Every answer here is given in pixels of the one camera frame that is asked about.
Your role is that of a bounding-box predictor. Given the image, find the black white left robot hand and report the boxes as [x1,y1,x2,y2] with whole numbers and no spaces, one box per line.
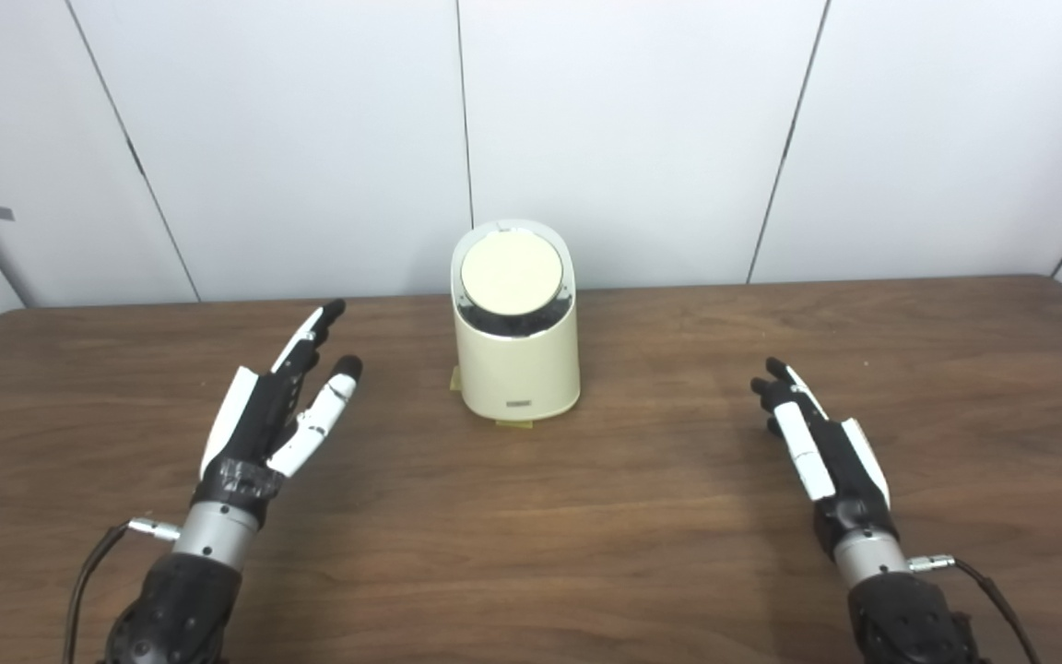
[197,299,364,528]

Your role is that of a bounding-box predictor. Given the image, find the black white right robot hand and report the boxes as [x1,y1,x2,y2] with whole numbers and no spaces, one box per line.
[750,358,899,559]

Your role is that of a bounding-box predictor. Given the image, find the cream-colored bin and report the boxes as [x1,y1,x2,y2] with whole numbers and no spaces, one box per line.
[450,219,582,423]

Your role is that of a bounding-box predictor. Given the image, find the round cream bin lid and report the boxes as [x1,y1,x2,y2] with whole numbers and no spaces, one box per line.
[460,231,564,316]

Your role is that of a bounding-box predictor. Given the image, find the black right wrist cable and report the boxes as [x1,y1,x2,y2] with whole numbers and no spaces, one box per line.
[907,553,1041,664]

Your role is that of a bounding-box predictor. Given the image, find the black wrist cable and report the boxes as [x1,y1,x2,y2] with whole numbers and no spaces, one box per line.
[907,553,1041,664]
[63,518,182,664]

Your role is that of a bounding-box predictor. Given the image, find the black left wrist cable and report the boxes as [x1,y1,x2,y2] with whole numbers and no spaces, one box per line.
[63,518,182,664]

